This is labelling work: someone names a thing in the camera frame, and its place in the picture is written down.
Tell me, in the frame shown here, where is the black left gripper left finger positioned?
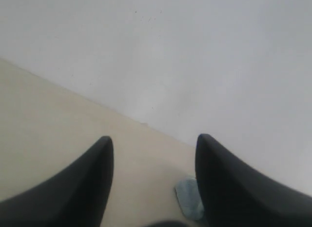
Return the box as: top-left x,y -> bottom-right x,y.
0,136 -> 114,227

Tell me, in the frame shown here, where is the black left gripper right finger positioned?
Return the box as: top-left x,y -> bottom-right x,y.
195,134 -> 312,227

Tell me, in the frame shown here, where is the light blue terry towel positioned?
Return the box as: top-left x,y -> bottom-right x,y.
175,177 -> 204,221

